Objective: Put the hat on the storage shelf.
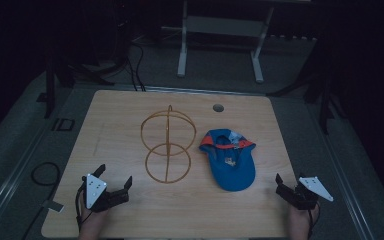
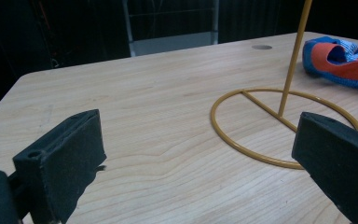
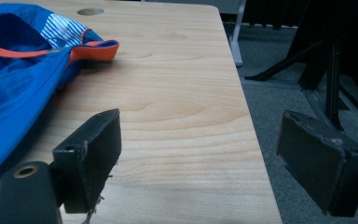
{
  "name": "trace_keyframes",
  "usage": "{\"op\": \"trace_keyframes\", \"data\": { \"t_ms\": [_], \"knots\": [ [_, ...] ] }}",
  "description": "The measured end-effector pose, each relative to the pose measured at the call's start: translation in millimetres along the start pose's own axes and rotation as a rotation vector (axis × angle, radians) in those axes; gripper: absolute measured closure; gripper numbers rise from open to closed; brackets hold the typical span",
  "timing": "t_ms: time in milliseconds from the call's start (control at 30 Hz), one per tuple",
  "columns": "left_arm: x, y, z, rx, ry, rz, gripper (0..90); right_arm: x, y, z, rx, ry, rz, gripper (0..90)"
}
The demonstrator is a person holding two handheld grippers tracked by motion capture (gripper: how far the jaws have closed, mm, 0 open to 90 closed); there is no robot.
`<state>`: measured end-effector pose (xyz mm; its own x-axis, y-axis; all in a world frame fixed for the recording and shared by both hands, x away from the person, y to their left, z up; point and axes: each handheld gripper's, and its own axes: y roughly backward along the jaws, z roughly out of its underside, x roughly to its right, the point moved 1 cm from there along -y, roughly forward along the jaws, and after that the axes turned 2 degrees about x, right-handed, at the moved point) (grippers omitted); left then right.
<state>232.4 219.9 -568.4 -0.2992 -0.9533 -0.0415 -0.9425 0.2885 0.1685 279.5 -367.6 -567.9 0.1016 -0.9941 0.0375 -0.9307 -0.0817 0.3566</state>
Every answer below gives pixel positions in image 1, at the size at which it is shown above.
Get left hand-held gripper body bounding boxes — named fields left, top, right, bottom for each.
left=81, top=173, right=130, bottom=214

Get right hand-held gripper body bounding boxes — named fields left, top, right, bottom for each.
left=275, top=176, right=335, bottom=211

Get blue and orange cap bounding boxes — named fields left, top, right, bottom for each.
left=198, top=128, right=257, bottom=193

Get gold wire hat stand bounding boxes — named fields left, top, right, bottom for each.
left=139, top=104, right=198, bottom=185

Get person's left hand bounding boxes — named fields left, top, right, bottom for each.
left=77, top=205, right=110, bottom=240

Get person's right hand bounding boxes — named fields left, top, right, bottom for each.
left=287, top=205, right=320, bottom=240

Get grey tape strip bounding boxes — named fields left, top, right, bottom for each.
left=41, top=199, right=65, bottom=214

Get black metal stand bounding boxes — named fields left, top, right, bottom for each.
left=35, top=46, right=116, bottom=120
left=265, top=39, right=349, bottom=135

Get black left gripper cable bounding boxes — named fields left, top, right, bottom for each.
left=75, top=184, right=88, bottom=232

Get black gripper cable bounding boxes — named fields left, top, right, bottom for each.
left=75, top=184, right=88, bottom=232
left=307, top=201, right=322, bottom=236

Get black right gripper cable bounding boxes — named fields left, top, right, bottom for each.
left=307, top=201, right=322, bottom=236

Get black rectangular floor bracket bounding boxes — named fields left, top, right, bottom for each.
left=50, top=117, right=76, bottom=132

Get black looped floor cable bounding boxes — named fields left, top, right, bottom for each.
left=30, top=161, right=62, bottom=187

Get black hanging cables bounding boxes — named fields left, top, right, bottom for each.
left=125, top=41, right=147, bottom=93

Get white metal desk frame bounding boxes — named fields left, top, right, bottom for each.
left=161, top=0, right=314, bottom=84

